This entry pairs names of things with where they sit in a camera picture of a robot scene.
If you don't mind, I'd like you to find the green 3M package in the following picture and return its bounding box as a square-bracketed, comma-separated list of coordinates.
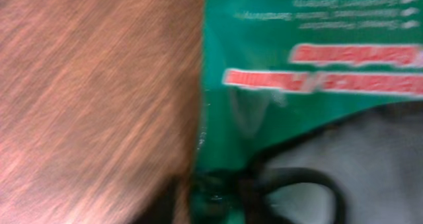
[190, 0, 422, 224]

